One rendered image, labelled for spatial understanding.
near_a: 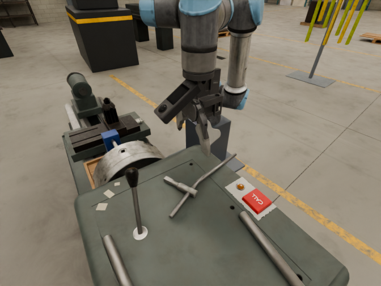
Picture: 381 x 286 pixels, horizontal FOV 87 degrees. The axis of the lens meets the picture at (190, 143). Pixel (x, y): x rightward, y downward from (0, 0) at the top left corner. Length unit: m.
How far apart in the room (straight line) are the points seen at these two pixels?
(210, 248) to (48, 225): 1.99
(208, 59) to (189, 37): 0.06
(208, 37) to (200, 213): 0.43
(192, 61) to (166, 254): 0.43
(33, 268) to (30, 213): 0.57
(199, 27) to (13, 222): 2.44
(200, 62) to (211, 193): 0.37
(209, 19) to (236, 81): 0.63
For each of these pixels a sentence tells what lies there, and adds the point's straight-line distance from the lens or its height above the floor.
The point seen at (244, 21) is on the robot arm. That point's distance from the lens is 0.88.
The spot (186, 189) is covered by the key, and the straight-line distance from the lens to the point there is 0.60.
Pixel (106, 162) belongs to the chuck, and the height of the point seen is 1.21.
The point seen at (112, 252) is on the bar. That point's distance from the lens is 0.54.
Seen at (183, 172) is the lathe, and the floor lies 1.26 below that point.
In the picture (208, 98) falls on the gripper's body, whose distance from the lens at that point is 0.48.
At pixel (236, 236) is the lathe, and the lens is 0.56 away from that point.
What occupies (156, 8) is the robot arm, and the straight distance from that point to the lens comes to 0.56.
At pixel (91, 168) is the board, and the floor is 0.89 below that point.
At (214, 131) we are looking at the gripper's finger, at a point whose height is 1.46.
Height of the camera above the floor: 1.75
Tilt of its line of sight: 39 degrees down
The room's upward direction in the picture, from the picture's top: straight up
